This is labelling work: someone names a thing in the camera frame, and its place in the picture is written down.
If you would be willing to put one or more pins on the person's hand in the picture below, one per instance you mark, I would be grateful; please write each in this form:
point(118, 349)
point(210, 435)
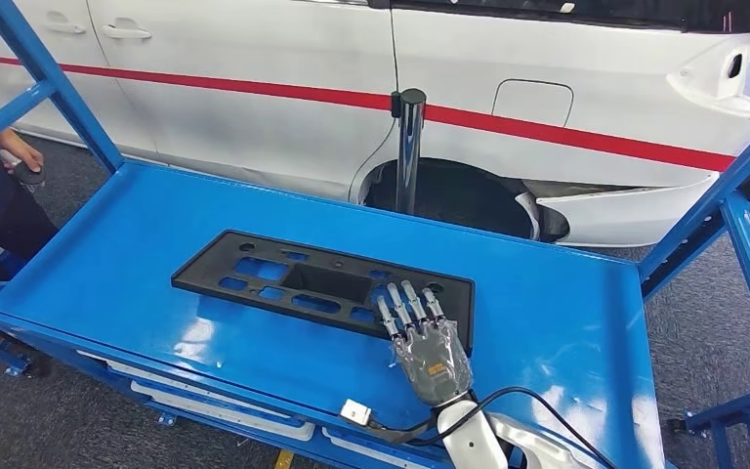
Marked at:
point(19, 150)

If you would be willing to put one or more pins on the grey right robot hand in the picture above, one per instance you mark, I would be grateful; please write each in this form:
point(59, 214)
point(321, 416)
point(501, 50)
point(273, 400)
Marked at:
point(433, 369)

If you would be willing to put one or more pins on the black handheld device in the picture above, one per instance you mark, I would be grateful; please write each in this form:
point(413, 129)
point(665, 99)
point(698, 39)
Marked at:
point(29, 176)

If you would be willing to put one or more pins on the black plastic panel part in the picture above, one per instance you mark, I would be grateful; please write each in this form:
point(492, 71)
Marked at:
point(459, 311)

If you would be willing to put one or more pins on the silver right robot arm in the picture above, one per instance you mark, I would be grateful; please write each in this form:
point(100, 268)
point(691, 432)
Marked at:
point(472, 440)

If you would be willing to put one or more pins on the blue metal shelf rack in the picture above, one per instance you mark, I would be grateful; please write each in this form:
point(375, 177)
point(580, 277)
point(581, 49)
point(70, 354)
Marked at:
point(123, 259)

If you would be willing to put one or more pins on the yellow floor tape line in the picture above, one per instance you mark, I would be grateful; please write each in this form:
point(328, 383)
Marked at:
point(284, 461)

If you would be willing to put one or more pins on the white car red stripe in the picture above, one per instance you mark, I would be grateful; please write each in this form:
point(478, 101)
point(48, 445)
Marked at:
point(252, 123)

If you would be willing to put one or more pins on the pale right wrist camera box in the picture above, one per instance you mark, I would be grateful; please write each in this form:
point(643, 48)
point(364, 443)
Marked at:
point(355, 413)

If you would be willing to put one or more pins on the chrome stanchion post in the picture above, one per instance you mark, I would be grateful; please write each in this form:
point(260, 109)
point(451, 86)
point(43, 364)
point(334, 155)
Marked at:
point(408, 162)

